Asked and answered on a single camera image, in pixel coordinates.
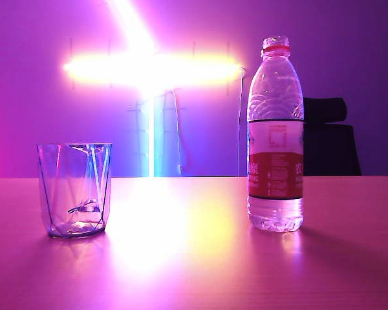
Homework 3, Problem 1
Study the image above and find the clear plastic water bottle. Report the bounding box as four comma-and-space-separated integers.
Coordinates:
246, 35, 305, 233

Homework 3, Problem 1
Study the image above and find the cyan glowing light strip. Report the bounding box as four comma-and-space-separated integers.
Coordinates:
144, 85, 169, 178

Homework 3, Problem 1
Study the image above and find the yellow glowing light strip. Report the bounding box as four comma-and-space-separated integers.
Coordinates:
62, 52, 244, 87

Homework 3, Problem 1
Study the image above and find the clear faceted glass cup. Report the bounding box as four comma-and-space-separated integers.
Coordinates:
37, 143, 113, 240

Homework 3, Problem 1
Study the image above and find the black office chair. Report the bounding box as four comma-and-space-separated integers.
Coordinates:
301, 96, 363, 177

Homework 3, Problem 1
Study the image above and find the pink glowing light strip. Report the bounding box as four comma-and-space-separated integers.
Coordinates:
103, 0, 164, 56

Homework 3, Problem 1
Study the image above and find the thin white hanging cable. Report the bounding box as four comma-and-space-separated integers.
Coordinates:
171, 87, 184, 177

